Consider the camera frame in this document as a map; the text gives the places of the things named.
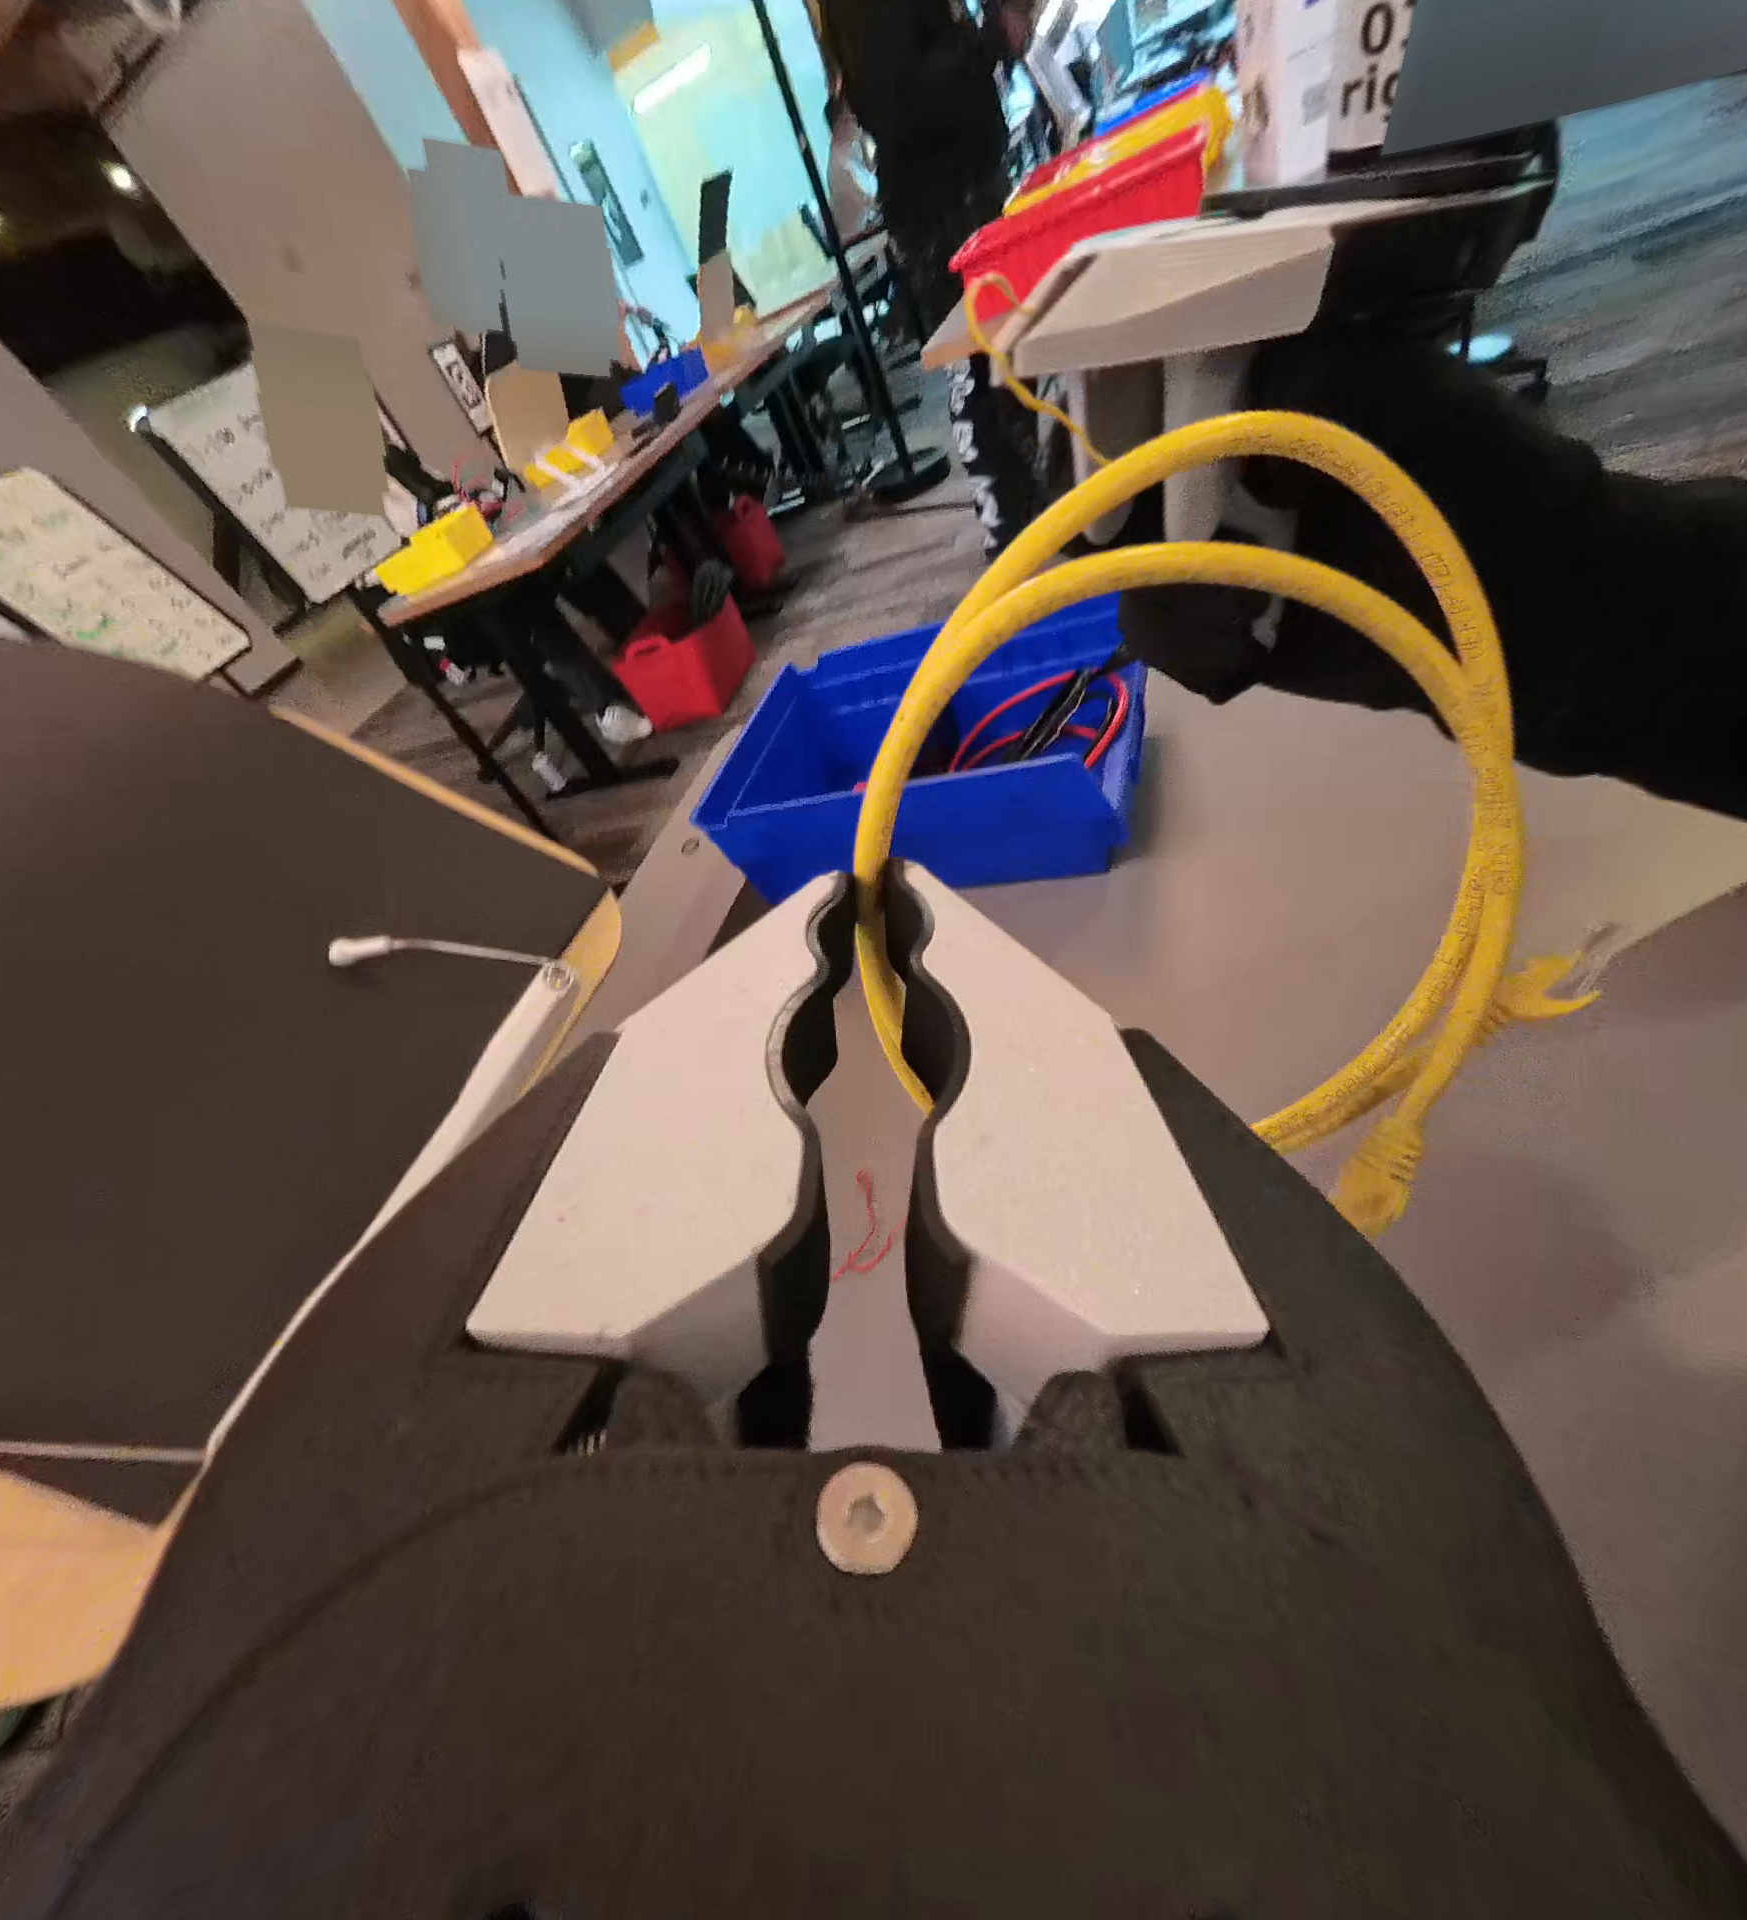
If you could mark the dark table with wooden edge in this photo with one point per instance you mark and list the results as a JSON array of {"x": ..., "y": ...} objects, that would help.
[{"x": 183, "y": 974}]

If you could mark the small blue storage bin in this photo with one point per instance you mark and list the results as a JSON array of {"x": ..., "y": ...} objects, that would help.
[{"x": 662, "y": 387}]

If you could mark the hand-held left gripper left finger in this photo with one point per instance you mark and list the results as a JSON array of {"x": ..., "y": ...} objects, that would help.
[{"x": 648, "y": 1185}]

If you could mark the yellow twist tie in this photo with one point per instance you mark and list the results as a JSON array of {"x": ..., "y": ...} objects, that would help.
[{"x": 1024, "y": 397}]

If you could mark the whiteboard on black easel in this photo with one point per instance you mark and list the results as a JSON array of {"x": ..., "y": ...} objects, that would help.
[
  {"x": 272, "y": 479},
  {"x": 63, "y": 569}
]

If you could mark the yellow storage box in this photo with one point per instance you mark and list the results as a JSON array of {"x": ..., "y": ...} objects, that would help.
[{"x": 438, "y": 551}]

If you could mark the blue plastic bin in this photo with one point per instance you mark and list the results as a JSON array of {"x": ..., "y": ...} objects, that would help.
[{"x": 963, "y": 833}]

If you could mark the person's right hand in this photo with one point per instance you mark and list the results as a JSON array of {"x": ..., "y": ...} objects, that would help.
[{"x": 1414, "y": 569}]

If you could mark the red twist tie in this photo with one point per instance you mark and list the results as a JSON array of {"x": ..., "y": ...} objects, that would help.
[{"x": 863, "y": 1238}]

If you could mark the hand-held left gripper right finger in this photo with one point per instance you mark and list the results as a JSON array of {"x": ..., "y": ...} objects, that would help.
[{"x": 1097, "y": 1185}]

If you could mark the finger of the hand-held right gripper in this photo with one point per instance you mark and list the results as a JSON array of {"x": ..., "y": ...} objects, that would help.
[{"x": 1188, "y": 300}]

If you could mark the red plastic crate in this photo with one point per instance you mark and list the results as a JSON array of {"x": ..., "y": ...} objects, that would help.
[{"x": 1097, "y": 226}]

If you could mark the person's right forearm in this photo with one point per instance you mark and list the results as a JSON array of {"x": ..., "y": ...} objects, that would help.
[{"x": 1713, "y": 644}]

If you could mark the long wooden table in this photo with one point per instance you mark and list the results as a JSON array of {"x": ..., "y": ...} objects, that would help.
[{"x": 589, "y": 510}]

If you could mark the red plastic bin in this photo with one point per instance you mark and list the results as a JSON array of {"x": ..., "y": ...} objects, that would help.
[{"x": 684, "y": 668}]

